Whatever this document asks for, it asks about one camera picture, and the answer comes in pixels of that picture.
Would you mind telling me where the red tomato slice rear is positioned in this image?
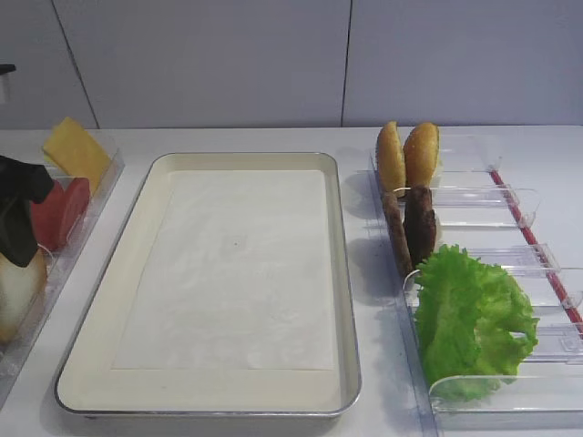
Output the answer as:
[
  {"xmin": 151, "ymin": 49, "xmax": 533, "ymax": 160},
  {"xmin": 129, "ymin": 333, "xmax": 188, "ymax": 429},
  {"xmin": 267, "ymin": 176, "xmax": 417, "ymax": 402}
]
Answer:
[{"xmin": 57, "ymin": 178, "xmax": 91, "ymax": 249}]

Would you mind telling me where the brown meat patty right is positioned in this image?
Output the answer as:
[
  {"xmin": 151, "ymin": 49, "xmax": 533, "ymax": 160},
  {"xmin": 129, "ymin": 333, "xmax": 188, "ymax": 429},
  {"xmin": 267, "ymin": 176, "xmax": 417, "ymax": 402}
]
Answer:
[{"xmin": 404, "ymin": 185, "xmax": 437, "ymax": 268}]

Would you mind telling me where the cream metal baking tray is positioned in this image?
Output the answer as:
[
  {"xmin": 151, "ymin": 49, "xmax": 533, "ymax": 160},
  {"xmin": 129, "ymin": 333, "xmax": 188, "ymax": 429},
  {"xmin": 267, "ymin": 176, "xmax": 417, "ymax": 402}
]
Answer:
[{"xmin": 55, "ymin": 152, "xmax": 362, "ymax": 417}]

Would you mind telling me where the red tomato slice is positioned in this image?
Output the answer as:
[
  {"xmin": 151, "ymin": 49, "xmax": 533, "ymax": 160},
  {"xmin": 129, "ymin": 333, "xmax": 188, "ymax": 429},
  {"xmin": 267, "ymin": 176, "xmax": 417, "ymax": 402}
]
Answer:
[
  {"xmin": 57, "ymin": 178, "xmax": 91, "ymax": 249},
  {"xmin": 30, "ymin": 180, "xmax": 65, "ymax": 251}
]

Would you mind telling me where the white parchment paper sheet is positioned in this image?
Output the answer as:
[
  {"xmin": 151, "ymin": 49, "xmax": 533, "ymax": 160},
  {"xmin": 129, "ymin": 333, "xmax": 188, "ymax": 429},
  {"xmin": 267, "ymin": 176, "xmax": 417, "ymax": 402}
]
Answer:
[{"xmin": 114, "ymin": 170, "xmax": 334, "ymax": 370}]

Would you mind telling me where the clear ingredient rack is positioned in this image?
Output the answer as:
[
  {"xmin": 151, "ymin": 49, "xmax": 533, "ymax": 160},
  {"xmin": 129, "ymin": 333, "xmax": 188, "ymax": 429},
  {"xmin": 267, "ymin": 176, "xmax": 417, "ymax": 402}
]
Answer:
[
  {"xmin": 360, "ymin": 127, "xmax": 582, "ymax": 436},
  {"xmin": 1, "ymin": 148, "xmax": 124, "ymax": 384}
]

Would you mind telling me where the red rack rail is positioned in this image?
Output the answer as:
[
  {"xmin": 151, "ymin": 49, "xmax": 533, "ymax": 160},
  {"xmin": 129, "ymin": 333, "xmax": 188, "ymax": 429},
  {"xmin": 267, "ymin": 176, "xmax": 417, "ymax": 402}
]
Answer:
[{"xmin": 505, "ymin": 194, "xmax": 582, "ymax": 337}]

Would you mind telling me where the clear left ingredient rack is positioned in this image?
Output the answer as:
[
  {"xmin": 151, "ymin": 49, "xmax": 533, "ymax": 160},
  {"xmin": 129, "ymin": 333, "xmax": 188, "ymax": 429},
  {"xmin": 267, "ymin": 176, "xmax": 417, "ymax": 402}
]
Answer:
[{"xmin": 1, "ymin": 148, "xmax": 124, "ymax": 384}]

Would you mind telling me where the yellow cheese slice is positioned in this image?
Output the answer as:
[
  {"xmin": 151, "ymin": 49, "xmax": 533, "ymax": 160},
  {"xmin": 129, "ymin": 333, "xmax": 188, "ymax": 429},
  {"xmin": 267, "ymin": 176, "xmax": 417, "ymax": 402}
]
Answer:
[{"xmin": 43, "ymin": 117, "xmax": 111, "ymax": 195}]

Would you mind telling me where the clear right ingredient rack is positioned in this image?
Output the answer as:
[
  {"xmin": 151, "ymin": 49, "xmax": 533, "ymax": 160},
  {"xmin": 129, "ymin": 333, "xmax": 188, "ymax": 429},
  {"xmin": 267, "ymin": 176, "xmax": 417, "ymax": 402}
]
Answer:
[{"xmin": 360, "ymin": 127, "xmax": 582, "ymax": 436}]

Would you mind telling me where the golden bun half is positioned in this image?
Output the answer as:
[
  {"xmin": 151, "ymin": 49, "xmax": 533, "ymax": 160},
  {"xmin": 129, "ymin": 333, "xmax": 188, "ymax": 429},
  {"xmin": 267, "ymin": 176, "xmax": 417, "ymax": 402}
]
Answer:
[
  {"xmin": 404, "ymin": 122, "xmax": 440, "ymax": 187},
  {"xmin": 375, "ymin": 121, "xmax": 406, "ymax": 198}
]

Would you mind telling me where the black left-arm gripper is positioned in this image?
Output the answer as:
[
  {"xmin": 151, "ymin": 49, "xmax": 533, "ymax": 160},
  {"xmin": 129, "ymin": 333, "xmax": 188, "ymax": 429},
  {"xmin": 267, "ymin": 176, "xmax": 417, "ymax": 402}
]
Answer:
[{"xmin": 1, "ymin": 156, "xmax": 54, "ymax": 267}]

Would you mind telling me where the brown meat patty left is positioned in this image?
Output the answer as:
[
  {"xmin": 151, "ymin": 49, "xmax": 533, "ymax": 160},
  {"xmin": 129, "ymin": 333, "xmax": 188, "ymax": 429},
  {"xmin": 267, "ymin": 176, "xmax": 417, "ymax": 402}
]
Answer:
[{"xmin": 383, "ymin": 191, "xmax": 413, "ymax": 278}]

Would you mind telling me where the green lettuce leaf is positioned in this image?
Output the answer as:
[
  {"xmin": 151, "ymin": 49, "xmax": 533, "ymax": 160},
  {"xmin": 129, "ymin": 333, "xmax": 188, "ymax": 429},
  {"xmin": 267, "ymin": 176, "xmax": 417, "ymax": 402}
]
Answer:
[{"xmin": 414, "ymin": 245, "xmax": 539, "ymax": 401}]

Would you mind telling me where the brown meat patty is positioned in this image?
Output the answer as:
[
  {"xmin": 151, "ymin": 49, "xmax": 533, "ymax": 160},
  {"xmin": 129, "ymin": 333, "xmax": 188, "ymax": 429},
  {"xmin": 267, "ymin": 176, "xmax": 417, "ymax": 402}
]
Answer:
[
  {"xmin": 404, "ymin": 185, "xmax": 437, "ymax": 268},
  {"xmin": 383, "ymin": 191, "xmax": 413, "ymax": 278}
]

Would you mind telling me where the red tomato slice front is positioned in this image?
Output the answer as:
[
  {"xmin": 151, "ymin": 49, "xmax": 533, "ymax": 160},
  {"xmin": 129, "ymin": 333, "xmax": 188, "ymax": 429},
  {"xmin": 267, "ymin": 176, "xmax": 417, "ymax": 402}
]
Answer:
[{"xmin": 30, "ymin": 180, "xmax": 65, "ymax": 251}]

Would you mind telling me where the golden bun half left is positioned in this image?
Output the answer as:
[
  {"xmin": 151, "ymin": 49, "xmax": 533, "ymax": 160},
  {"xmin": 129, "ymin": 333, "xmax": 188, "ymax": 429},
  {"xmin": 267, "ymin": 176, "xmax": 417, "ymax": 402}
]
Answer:
[{"xmin": 375, "ymin": 121, "xmax": 406, "ymax": 198}]

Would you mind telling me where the golden bun half right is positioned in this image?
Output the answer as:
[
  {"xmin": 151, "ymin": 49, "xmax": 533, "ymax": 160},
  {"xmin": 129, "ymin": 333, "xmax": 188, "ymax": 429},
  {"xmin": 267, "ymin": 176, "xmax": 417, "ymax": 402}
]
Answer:
[{"xmin": 404, "ymin": 122, "xmax": 440, "ymax": 187}]

